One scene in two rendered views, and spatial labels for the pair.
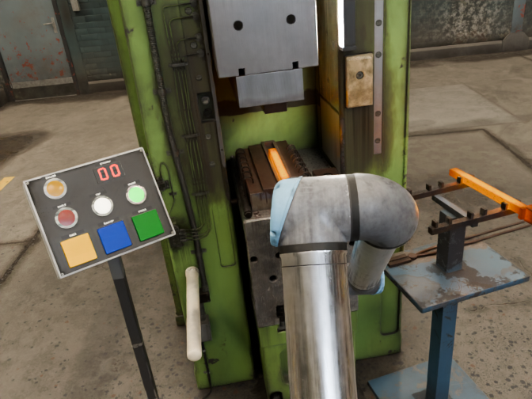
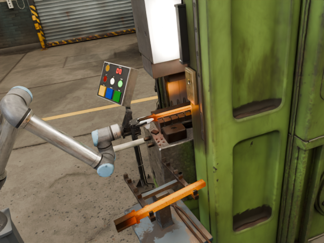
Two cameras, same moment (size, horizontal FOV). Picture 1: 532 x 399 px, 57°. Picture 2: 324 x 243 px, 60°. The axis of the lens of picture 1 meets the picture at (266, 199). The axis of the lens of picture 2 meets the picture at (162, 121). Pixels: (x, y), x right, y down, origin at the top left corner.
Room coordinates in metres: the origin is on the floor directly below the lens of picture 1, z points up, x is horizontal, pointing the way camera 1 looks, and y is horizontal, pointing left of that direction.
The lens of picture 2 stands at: (1.26, -1.57, 1.80)
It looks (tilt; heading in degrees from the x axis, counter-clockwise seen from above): 29 degrees down; 81
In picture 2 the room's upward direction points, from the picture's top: 8 degrees counter-clockwise
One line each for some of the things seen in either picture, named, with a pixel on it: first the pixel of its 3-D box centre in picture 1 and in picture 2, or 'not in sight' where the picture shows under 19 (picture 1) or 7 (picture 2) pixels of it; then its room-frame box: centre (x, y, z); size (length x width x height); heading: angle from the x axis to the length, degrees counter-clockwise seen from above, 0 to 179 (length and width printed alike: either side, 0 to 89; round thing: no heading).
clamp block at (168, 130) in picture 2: (328, 183); (174, 132); (1.54, -0.22, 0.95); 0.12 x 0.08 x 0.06; 6
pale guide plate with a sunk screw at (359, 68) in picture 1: (359, 81); (191, 86); (1.62, -0.35, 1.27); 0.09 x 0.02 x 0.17; 96
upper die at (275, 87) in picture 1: (260, 74); (181, 58); (1.67, -0.03, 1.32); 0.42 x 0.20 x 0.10; 6
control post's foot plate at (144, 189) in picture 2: not in sight; (142, 181); (1.32, 0.50, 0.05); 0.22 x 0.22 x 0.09; 6
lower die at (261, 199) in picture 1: (270, 171); (186, 112); (1.67, -0.03, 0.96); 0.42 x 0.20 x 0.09; 6
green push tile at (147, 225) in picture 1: (147, 225); (117, 96); (1.26, 0.35, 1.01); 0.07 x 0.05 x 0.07; 121
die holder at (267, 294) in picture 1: (289, 229); (194, 150); (1.68, -0.08, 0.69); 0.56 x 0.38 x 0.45; 6
